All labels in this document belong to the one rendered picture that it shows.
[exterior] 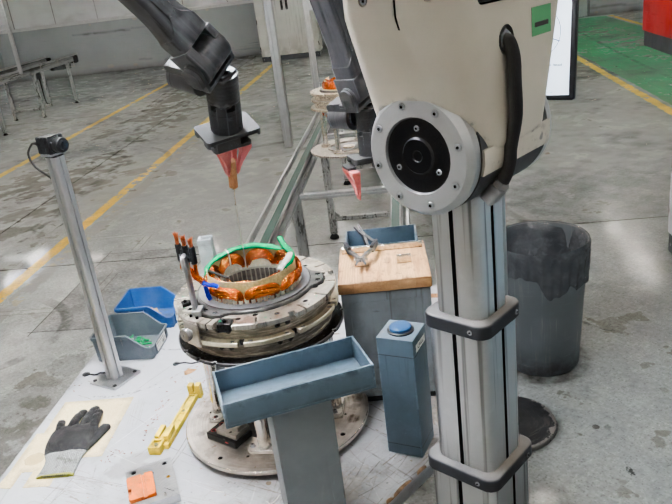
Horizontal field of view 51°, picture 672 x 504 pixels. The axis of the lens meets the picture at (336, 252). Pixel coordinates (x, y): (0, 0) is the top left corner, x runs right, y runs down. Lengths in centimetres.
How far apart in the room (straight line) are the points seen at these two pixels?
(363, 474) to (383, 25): 85
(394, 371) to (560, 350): 176
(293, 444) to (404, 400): 25
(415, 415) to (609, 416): 160
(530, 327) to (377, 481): 169
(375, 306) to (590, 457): 139
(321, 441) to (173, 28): 69
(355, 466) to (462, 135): 76
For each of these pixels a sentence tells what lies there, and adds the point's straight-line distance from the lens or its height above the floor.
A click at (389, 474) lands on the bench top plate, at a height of 78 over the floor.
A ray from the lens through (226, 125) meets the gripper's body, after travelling 125.
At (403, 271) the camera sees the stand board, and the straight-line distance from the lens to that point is 147.
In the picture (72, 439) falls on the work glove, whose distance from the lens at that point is 166.
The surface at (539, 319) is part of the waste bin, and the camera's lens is 293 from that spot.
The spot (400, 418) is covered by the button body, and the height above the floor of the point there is 86.
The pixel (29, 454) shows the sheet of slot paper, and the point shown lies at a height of 78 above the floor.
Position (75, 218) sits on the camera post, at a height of 120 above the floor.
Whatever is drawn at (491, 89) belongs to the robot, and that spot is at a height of 151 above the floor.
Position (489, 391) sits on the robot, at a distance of 108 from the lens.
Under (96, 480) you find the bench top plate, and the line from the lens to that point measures 155.
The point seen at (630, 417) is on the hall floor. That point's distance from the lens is 289.
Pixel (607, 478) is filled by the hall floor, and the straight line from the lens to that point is 261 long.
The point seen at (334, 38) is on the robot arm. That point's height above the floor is 152.
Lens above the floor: 166
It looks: 22 degrees down
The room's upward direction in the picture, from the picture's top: 7 degrees counter-clockwise
